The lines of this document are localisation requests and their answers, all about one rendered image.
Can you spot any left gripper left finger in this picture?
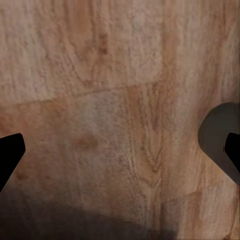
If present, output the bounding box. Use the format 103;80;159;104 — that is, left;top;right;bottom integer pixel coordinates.
0;133;26;192

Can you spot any trash can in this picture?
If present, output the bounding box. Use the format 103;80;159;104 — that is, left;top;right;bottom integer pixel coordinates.
198;102;240;187

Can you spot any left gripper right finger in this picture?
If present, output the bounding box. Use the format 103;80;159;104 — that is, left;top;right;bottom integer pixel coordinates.
224;132;240;172

